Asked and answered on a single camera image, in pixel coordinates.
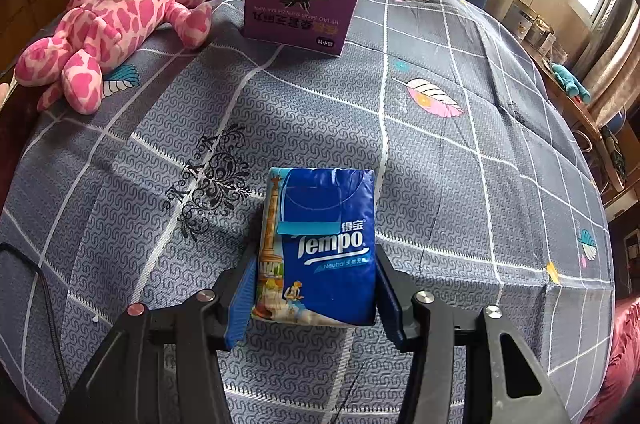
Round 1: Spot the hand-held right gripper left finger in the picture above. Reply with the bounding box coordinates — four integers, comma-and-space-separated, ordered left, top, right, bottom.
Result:
57, 249, 261, 424

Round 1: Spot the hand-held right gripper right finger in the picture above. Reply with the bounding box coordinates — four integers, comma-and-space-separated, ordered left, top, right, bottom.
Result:
372, 244, 571, 424

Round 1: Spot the blue tissue packet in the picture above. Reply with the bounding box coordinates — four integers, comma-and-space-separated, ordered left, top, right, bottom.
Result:
251, 167, 377, 328

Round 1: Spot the red cloth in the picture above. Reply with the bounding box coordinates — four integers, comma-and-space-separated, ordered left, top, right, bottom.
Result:
582, 296, 640, 424

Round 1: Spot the wooden side table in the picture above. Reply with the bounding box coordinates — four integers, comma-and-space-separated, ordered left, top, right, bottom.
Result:
520, 39, 606, 145

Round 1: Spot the pink spotted plush giraffe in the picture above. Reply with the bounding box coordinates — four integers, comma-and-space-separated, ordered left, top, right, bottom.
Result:
14, 0, 222, 115

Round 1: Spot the clear glass jar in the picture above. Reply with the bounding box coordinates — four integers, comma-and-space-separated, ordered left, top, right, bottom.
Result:
545, 31, 568, 62

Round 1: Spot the beige patterned curtain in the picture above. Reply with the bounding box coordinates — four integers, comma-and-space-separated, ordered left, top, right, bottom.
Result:
570, 0, 640, 125

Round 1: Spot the black cable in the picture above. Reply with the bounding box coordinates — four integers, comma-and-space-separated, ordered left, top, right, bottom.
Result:
0, 243, 68, 397

